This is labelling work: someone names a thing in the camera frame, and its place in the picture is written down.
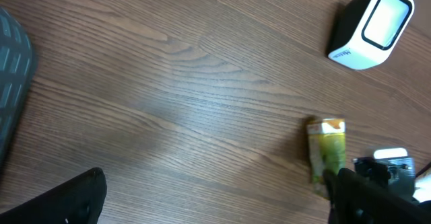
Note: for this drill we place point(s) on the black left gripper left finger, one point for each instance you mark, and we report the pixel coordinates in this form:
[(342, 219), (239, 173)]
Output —
[(79, 200)]

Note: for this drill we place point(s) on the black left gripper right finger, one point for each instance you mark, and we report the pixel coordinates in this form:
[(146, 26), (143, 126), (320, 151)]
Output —
[(353, 199)]

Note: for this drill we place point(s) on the green tea packet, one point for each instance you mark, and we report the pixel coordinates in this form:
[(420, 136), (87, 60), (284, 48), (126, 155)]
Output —
[(326, 149)]

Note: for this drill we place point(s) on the white cosmetic tube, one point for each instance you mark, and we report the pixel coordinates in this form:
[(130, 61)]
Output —
[(423, 187)]

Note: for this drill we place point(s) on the grey plastic mesh basket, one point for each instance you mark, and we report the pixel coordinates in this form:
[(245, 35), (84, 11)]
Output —
[(18, 65)]

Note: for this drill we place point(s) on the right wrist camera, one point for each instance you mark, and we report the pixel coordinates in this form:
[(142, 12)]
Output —
[(391, 168)]

